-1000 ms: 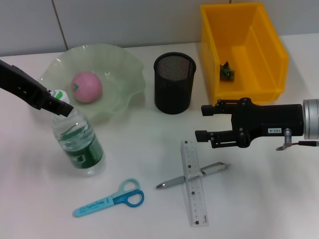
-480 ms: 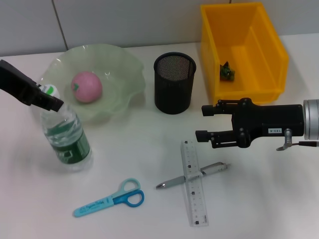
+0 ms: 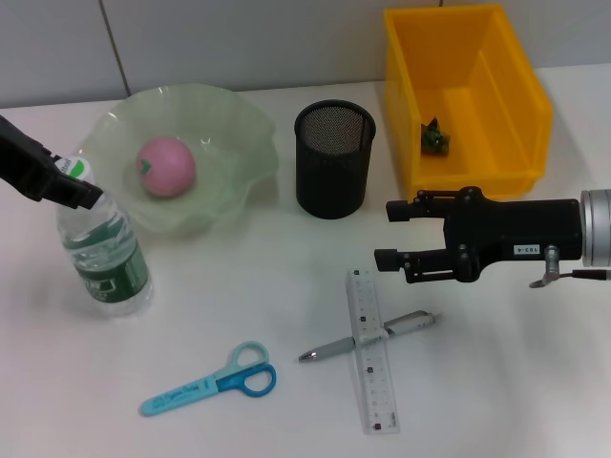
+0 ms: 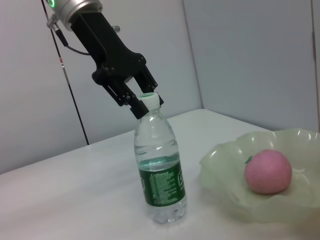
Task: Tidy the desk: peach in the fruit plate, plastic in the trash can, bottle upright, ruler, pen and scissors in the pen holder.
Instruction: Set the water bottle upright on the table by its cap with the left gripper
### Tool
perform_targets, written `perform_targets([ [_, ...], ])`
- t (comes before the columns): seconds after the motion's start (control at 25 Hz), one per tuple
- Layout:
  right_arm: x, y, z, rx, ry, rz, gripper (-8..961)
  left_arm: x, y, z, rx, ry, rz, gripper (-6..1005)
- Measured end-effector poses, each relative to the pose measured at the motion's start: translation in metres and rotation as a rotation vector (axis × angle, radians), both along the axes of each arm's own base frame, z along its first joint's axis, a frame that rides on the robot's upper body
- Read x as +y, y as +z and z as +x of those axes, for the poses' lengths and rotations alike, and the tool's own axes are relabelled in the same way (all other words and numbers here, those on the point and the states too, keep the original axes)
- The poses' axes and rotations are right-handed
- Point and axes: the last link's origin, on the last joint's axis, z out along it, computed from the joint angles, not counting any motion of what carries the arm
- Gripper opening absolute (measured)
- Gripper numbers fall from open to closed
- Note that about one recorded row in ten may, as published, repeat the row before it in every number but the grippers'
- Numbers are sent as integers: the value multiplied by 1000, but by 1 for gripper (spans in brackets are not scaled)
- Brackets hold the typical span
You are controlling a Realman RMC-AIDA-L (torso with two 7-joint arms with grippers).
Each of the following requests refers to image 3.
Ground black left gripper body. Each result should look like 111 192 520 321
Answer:
0 114 62 202

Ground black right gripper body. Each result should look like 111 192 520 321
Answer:
441 186 585 283

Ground clear green-label water bottle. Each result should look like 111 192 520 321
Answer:
53 153 155 319

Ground pink toy peach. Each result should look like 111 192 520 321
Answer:
137 136 197 199

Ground blue capped scissors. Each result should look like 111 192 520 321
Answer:
139 341 278 418

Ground black mesh pen holder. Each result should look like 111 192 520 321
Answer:
294 98 377 220

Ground silver white pen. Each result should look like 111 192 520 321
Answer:
298 310 444 364

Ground clear plastic ruler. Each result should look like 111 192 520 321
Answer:
346 268 400 435

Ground pale green wavy fruit plate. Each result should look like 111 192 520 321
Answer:
78 83 281 238

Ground yellow plastic bin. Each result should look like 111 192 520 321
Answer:
383 4 555 206

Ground right gripper cable with plug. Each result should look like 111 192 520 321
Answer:
528 244 611 289

